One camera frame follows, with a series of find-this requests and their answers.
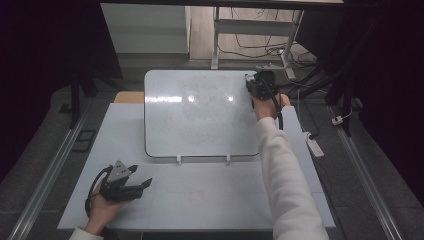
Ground person's left hand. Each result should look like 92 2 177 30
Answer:
86 183 131 236

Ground white desk frame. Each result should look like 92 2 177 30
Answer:
210 6 305 81

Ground white whiteboard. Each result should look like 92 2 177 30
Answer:
143 69 262 159

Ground aluminium rail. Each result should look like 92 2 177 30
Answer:
6 99 92 240
328 104 405 240

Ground black curtain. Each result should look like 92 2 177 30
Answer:
0 0 124 183
295 0 424 208

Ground person's right hand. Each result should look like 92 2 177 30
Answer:
250 92 287 122

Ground black floor frame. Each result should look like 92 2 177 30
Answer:
71 129 98 154

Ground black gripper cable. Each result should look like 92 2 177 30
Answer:
261 77 285 131
84 165 114 218

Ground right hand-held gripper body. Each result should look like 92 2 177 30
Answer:
248 63 288 102

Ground white cabinet panel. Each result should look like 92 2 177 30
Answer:
100 3 192 55

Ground black floor cables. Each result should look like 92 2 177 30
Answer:
218 7 318 66

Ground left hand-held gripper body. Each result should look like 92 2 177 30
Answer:
99 160 145 203

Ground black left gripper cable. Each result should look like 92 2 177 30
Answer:
84 165 114 218

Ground black metal stand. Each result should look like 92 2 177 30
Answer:
276 19 384 138
59 64 126 130

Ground white power strip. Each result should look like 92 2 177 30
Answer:
302 131 325 159

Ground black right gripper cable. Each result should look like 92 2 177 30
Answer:
261 77 285 131

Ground white table mat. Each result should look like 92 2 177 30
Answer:
57 102 336 232

